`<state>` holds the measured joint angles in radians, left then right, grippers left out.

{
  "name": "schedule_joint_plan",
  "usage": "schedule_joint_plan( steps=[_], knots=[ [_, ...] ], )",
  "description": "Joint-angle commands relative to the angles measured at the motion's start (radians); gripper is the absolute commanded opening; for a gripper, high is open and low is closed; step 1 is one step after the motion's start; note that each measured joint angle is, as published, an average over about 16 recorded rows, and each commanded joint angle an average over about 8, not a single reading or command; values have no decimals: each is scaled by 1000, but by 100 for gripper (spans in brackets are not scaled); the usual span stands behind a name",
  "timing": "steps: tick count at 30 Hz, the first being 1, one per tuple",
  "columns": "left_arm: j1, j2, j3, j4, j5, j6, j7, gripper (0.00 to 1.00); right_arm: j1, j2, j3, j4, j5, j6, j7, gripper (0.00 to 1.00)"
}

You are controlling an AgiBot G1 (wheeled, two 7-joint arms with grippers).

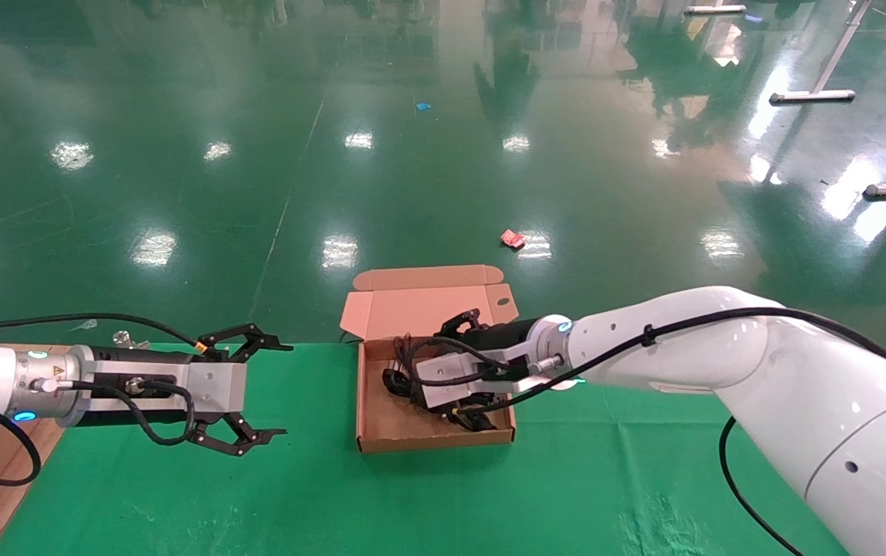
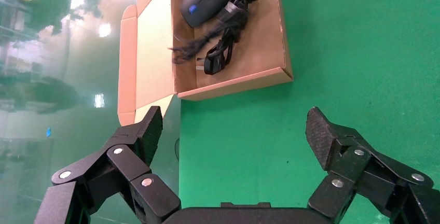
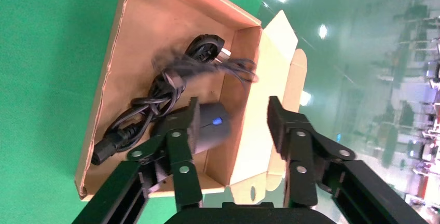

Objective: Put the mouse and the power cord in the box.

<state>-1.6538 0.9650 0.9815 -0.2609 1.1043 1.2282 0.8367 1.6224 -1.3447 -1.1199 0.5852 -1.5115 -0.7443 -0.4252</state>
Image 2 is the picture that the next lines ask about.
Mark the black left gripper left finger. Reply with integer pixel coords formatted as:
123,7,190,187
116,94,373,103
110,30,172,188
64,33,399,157
34,105,182,224

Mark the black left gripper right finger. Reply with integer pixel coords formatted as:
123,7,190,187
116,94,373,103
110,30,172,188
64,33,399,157
305,106,440,224

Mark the black power cable with plug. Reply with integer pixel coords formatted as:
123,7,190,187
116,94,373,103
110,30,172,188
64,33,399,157
170,7,250,76

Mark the open brown cardboard box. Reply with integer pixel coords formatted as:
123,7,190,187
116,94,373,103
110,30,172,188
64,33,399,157
117,0,294,127

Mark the green table cloth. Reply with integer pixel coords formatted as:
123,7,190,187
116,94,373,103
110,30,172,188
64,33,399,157
178,0,440,210

